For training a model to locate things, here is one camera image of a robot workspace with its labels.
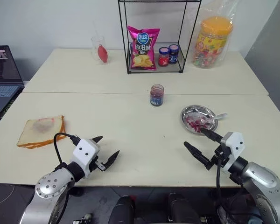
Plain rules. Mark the clear glass cup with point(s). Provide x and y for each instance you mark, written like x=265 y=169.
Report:
x=95 y=51

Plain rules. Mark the candy jar with orange lid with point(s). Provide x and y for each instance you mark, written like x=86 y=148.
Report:
x=211 y=44

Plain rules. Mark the pink potato chips bag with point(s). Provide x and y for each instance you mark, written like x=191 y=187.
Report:
x=143 y=50

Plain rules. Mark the white bread slice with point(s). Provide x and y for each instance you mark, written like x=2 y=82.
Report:
x=40 y=130

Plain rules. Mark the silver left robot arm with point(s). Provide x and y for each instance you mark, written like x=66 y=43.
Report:
x=51 y=186

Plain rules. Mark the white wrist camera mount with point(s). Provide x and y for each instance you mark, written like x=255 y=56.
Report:
x=233 y=145
x=85 y=150

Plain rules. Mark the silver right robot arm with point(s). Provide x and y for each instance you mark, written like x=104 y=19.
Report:
x=261 y=179

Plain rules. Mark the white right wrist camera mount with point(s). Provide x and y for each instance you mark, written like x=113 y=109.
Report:
x=233 y=145

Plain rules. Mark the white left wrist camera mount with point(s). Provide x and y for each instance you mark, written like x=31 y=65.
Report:
x=85 y=150

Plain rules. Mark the dark rounded shape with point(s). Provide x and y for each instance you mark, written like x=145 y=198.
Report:
x=122 y=210
x=183 y=208

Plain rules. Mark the metal spoon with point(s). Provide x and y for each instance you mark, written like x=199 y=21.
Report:
x=218 y=116

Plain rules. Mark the red lid jar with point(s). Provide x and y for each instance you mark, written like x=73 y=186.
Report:
x=163 y=58

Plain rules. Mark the dark laptop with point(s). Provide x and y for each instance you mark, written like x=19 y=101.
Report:
x=4 y=70

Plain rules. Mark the round metal plate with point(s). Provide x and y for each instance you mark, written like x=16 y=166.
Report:
x=189 y=115

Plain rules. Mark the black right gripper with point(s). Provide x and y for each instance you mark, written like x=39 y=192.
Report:
x=220 y=158

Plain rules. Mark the clear plastic bag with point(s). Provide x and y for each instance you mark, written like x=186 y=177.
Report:
x=193 y=18

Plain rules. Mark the closed blue-label jam jar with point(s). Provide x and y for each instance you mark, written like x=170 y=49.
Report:
x=173 y=54

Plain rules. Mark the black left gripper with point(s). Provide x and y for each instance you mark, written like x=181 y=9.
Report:
x=94 y=164

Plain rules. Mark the open blue-label jam jar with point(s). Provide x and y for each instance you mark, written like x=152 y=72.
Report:
x=157 y=96

